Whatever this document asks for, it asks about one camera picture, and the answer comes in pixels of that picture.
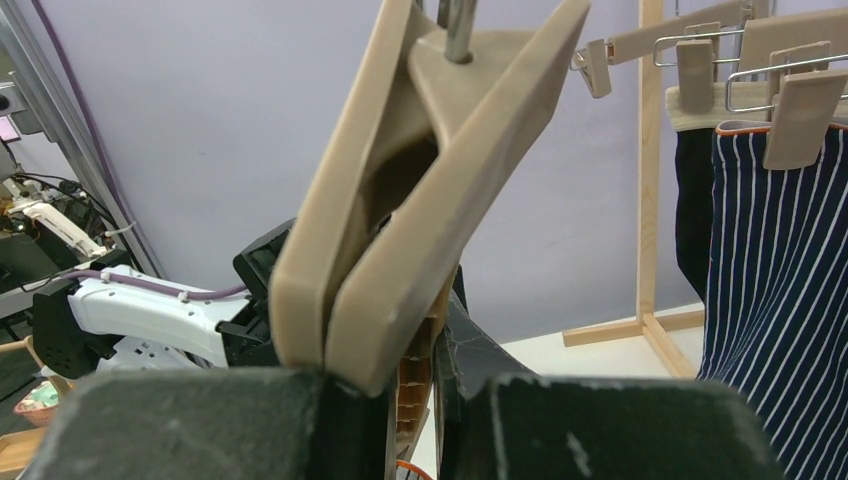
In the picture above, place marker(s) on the black underwear beige waistband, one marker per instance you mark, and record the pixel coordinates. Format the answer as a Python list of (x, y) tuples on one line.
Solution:
[(694, 175)]

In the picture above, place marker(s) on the beige clip hanger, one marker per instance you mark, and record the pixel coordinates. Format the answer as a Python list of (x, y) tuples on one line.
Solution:
[(706, 56), (802, 98), (593, 61), (435, 123)]

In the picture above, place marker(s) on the navy striped boxer shorts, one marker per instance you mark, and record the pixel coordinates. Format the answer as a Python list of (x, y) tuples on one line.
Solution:
[(776, 299)]

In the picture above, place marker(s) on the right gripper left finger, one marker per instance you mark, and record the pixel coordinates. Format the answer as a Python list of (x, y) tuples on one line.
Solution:
[(246, 423)]

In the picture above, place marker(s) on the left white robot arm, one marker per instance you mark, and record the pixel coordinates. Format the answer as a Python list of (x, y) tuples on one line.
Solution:
[(112, 317)]

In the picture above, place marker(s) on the aluminium frame rail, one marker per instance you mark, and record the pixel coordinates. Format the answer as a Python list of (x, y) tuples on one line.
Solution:
[(69, 69)]

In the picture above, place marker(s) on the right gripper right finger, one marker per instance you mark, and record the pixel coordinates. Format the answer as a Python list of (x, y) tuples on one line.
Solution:
[(496, 419)]

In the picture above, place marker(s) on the empty beige clip hanger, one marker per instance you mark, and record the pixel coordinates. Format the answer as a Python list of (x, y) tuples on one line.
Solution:
[(593, 61)]

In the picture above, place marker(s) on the wooden clothes rack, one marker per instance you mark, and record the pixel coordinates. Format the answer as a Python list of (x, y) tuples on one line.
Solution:
[(647, 324)]

